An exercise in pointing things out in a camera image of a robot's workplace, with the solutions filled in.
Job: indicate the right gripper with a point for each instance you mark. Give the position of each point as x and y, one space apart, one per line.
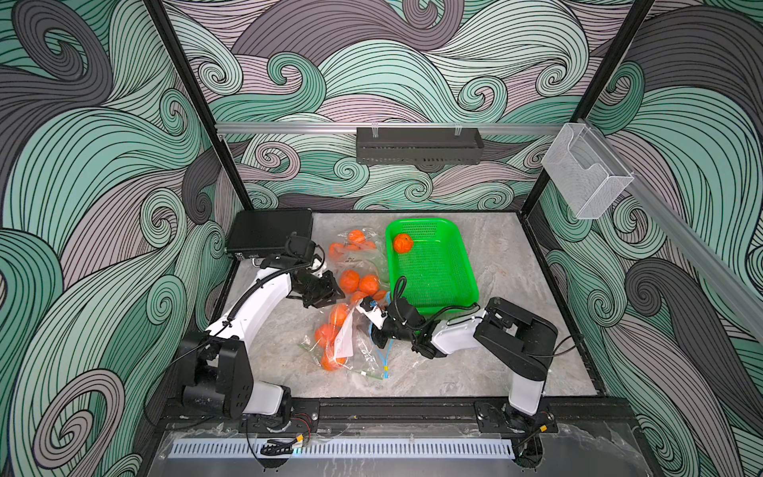
377 335

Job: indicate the oranges in blue-zip bag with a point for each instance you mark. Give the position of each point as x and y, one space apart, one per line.
342 341

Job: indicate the black case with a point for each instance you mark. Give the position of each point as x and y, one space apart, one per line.
259 233

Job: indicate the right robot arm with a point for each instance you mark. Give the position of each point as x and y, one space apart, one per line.
523 341

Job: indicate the orange taken out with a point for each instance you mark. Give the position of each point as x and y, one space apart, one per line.
403 243

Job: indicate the black wall tray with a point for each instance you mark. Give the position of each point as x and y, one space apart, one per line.
427 148

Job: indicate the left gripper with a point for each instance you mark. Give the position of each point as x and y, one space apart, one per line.
329 293

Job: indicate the blue-zip clear bag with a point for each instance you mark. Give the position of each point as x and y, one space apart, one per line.
362 268

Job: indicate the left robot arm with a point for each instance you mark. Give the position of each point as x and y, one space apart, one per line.
214 375

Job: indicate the white slotted cable duct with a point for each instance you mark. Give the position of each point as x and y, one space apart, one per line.
346 448

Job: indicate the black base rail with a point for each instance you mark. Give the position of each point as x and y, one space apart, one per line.
486 415

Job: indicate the clear acrylic wall holder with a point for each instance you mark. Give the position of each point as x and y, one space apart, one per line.
586 170

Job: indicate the green plastic basket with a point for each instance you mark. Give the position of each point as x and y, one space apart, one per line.
438 269

